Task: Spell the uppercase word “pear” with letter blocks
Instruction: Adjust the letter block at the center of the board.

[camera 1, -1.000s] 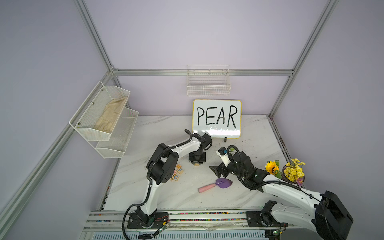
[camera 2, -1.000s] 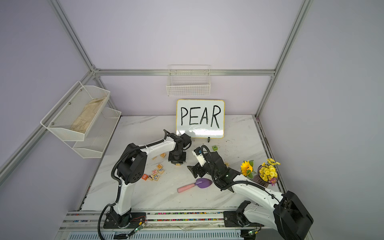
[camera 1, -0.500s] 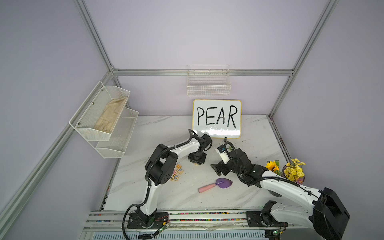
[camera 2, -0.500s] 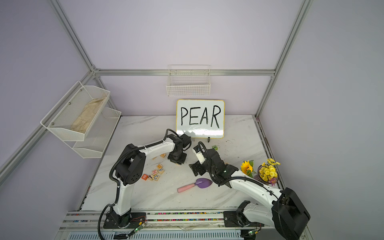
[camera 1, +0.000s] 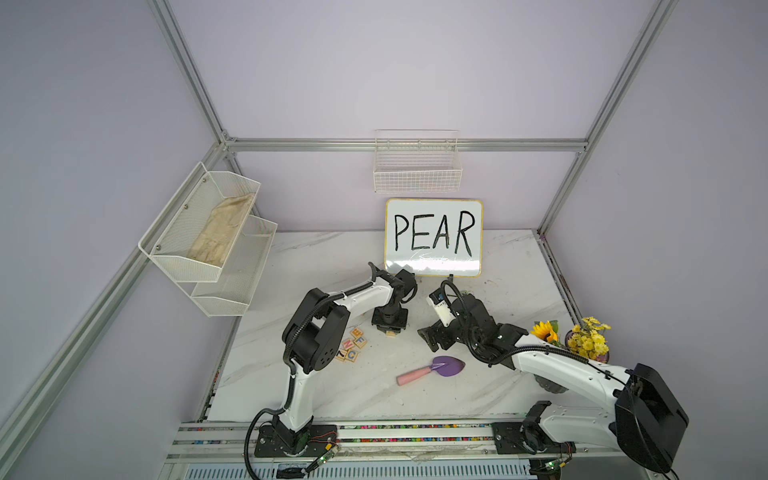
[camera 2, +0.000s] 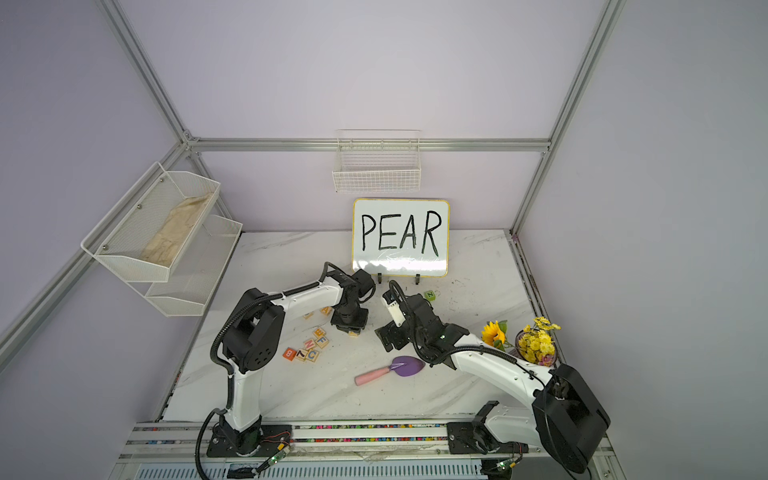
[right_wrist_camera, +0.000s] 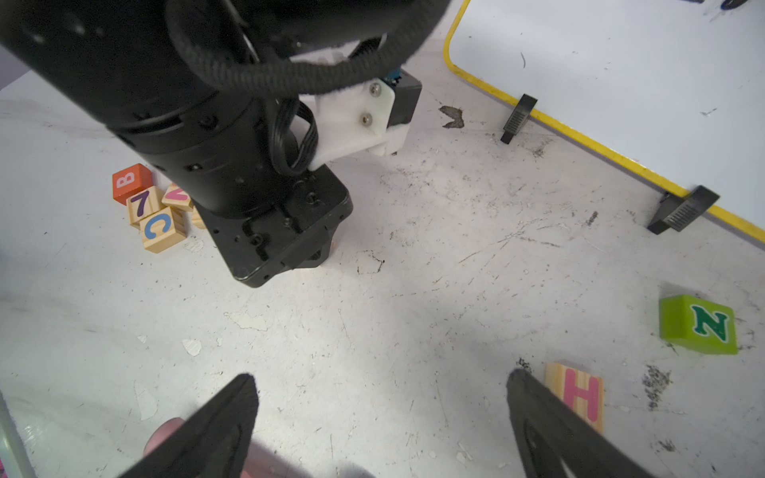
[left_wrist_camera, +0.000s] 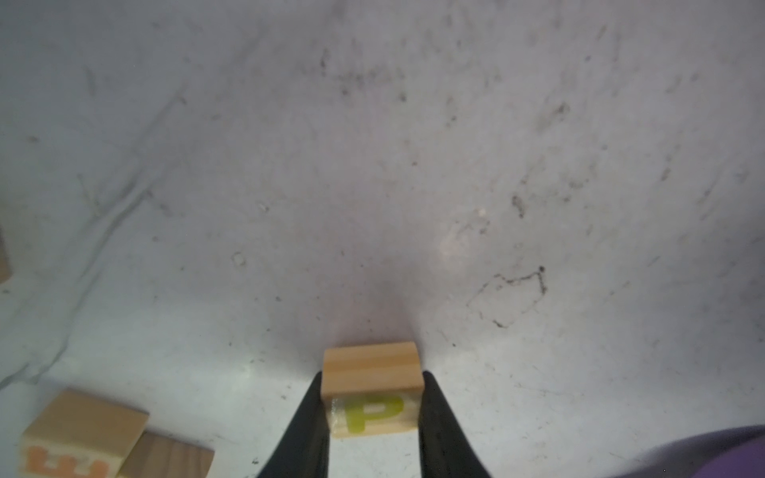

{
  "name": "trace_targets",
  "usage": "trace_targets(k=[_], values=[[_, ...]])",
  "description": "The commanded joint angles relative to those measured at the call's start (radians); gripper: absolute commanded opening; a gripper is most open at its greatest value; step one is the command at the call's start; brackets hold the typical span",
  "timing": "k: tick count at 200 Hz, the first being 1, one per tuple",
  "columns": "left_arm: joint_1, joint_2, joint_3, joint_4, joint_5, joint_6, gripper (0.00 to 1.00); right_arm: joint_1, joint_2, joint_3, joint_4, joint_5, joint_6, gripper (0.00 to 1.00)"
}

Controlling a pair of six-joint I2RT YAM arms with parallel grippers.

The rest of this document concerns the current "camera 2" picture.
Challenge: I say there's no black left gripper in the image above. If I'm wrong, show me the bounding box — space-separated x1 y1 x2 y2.
331 303 369 334

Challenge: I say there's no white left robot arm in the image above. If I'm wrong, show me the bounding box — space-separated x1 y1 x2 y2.
195 262 376 458

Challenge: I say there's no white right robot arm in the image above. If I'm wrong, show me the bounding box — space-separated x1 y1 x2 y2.
376 290 610 474

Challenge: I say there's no purple pink toy trowel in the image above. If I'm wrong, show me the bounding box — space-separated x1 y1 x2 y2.
354 356 425 386

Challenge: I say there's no sunflower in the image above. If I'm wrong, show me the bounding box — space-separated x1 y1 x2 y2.
481 320 513 352

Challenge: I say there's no yellow flower bouquet vase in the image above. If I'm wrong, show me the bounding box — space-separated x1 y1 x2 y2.
514 317 561 367

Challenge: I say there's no white mesh lower shelf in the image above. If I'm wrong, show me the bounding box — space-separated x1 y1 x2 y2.
145 214 242 317

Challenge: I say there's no white mesh shelf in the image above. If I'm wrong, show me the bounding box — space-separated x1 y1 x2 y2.
81 163 220 283
145 214 242 317

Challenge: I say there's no beige cloth in shelf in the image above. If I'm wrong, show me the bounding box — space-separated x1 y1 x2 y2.
140 194 211 267

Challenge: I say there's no white mesh upper shelf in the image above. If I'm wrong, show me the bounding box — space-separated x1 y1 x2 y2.
81 163 220 283

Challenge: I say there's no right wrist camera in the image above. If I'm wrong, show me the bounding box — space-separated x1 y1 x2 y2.
382 299 405 328

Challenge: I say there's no whiteboard with yellow frame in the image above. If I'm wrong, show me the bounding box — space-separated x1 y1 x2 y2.
352 198 451 278

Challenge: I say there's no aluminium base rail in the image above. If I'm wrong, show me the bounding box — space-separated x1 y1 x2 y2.
107 419 625 480

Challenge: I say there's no white wire wall basket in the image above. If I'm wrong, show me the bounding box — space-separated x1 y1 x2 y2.
332 129 422 194

